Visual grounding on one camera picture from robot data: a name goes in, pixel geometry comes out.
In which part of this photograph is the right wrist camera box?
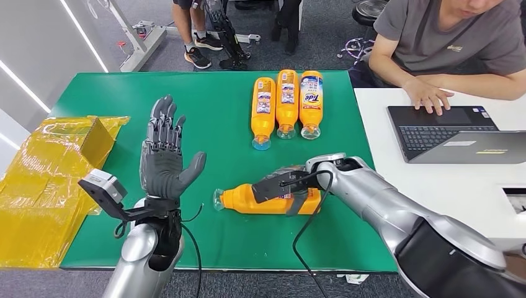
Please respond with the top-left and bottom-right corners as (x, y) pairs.
(251, 169), (326, 205)

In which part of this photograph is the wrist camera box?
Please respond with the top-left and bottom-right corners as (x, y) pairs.
(251, 169), (326, 205)
(78, 168), (143, 223)

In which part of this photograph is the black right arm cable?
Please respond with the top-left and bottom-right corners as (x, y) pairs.
(281, 169), (334, 298)

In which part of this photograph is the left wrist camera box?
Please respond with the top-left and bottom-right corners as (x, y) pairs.
(78, 168), (143, 223)

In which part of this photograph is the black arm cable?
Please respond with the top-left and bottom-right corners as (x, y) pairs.
(281, 169), (334, 298)
(180, 203), (204, 298)

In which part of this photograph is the dark grey laptop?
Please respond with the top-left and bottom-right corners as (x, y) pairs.
(386, 105), (526, 165)

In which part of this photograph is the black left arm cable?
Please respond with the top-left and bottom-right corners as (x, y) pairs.
(180, 203), (204, 298)

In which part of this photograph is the person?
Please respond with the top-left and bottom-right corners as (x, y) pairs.
(172, 0), (225, 70)
(270, 0), (303, 56)
(348, 0), (526, 117)

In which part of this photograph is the orange detergent bottle blue cap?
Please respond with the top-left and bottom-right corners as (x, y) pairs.
(251, 76), (277, 151)

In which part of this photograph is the person's right hand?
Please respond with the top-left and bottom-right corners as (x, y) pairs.
(403, 78), (455, 117)

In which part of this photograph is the yellow taped cardboard box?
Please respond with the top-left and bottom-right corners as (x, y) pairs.
(0, 115), (132, 270)

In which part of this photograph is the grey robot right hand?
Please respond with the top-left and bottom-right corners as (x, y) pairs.
(267, 165), (324, 217)

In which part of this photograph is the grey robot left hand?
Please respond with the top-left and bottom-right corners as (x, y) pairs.
(138, 95), (208, 201)

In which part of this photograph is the black stool chrome base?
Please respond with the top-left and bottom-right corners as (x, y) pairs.
(337, 0), (389, 65)

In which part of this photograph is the white metal stand frame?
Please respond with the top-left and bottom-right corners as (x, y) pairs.
(87, 0), (262, 74)

